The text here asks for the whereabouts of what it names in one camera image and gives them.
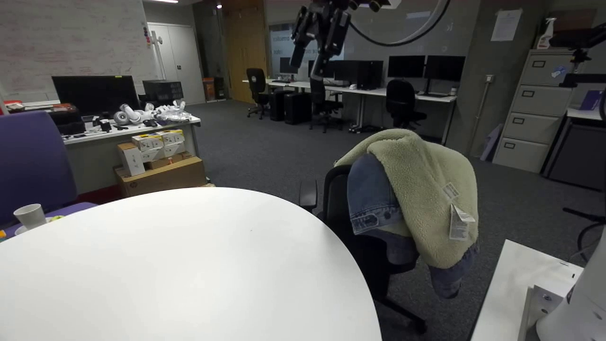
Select black swivel desk chair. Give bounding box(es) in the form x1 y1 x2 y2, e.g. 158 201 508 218
385 78 430 131
307 74 347 135
245 67 275 121

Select white paper cup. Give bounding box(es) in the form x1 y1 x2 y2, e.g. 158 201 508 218
12 203 48 231

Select long white office desk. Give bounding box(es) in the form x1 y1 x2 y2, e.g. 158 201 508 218
264 74 459 146

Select black flat monitor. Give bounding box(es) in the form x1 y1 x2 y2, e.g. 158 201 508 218
425 53 468 99
322 59 357 84
355 59 387 91
279 55 302 76
387 53 428 82

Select white yellow carton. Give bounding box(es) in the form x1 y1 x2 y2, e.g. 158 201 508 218
131 127 190 159

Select white crumpled packaging pile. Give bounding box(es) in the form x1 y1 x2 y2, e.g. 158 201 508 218
112 101 194 127

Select thin gripper cable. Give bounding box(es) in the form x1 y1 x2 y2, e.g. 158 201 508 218
349 0 455 49

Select black office chair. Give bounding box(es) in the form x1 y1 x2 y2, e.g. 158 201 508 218
298 161 444 337

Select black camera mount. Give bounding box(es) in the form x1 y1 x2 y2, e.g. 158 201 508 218
555 25 606 89

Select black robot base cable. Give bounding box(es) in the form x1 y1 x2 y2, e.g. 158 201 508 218
561 203 606 258

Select blue denim fleece-lined jacket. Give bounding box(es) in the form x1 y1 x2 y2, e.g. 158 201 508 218
334 127 482 301

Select purple partition panel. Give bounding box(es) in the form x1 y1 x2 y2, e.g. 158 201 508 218
0 110 80 228

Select tan small carton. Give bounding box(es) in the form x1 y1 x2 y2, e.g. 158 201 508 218
116 139 150 178

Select grey cluttered desk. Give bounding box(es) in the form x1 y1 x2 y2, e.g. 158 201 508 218
61 114 205 190

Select white spray bottle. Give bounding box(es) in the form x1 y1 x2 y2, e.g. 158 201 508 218
535 15 559 51

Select black box on desk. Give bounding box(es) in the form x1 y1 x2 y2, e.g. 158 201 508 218
48 103 88 137

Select purple blue folder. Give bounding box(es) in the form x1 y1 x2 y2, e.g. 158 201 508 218
578 87 605 112

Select beige filing cabinet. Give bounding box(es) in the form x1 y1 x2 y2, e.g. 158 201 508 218
491 46 578 175

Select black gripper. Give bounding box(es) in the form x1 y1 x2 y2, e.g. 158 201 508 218
290 0 391 78

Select large brown cardboard box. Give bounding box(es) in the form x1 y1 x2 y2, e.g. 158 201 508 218
114 156 209 199

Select brown wooden door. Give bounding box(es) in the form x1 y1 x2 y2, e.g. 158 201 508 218
224 0 269 104

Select dark low cabinet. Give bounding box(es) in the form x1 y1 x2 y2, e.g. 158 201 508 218
542 108 606 192

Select black boxy monitor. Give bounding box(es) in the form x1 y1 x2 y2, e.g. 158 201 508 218
141 78 186 106

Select white door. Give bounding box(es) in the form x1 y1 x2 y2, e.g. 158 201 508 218
146 21 207 106

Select white paper wall notice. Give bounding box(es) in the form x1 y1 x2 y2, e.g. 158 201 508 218
491 6 525 44

